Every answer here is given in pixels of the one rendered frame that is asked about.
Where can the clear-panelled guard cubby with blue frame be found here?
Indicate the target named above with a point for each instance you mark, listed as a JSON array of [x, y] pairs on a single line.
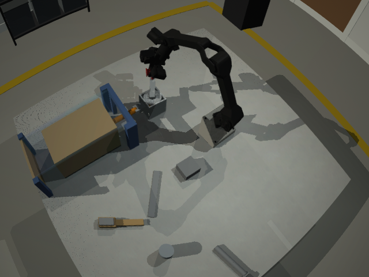
[[75, 140]]

